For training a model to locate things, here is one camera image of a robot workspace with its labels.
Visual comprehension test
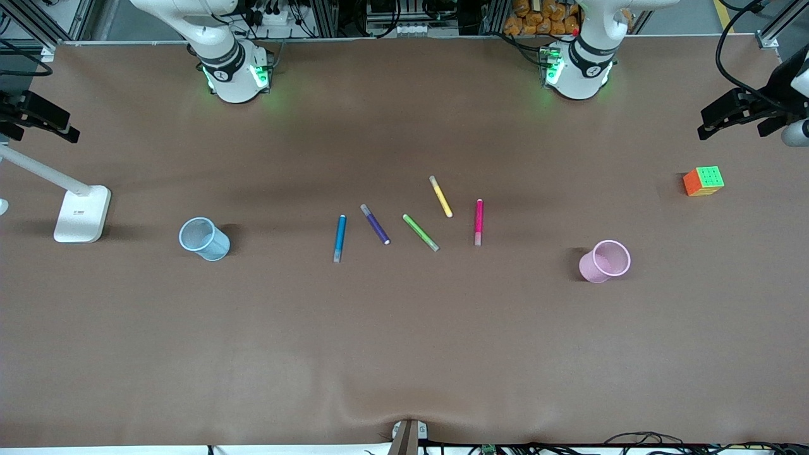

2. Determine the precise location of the multicolour puzzle cube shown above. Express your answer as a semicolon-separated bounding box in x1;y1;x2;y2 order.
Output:
683;166;726;197

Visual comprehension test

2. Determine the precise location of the black floor cables bundle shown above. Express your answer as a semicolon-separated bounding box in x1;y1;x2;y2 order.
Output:
420;432;809;455

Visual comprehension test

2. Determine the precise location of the orange snack bags pile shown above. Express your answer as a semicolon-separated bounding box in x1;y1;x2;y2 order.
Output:
503;0;582;36

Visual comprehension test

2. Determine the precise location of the white desk lamp stand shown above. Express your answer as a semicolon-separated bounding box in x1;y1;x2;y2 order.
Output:
0;144;113;244

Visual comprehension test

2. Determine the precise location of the blue marker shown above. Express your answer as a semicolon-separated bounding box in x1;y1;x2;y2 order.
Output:
333;214;348;264

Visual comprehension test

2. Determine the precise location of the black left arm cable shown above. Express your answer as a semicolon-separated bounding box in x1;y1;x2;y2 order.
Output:
715;0;781;107

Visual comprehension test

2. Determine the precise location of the yellow marker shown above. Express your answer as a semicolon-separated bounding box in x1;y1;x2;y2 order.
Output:
429;175;454;219

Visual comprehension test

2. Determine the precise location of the white power strip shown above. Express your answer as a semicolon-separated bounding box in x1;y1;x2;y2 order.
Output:
248;5;293;27

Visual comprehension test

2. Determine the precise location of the green marker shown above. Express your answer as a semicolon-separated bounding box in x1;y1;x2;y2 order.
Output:
402;214;440;253

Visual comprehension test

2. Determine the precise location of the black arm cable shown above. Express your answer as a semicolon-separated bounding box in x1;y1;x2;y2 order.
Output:
715;0;781;107
0;38;54;78

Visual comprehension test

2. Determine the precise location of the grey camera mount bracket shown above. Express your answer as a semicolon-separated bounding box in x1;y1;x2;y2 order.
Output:
387;419;429;455

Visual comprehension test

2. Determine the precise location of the blue mesh cup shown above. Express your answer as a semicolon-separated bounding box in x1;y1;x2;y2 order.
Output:
178;217;231;262

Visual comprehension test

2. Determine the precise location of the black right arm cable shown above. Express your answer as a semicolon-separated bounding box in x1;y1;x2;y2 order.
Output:
0;38;54;78

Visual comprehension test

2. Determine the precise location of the pink mesh cup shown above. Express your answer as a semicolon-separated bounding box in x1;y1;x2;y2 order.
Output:
578;240;632;284

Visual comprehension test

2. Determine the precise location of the purple marker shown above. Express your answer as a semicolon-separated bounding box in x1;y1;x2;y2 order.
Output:
360;203;391;246

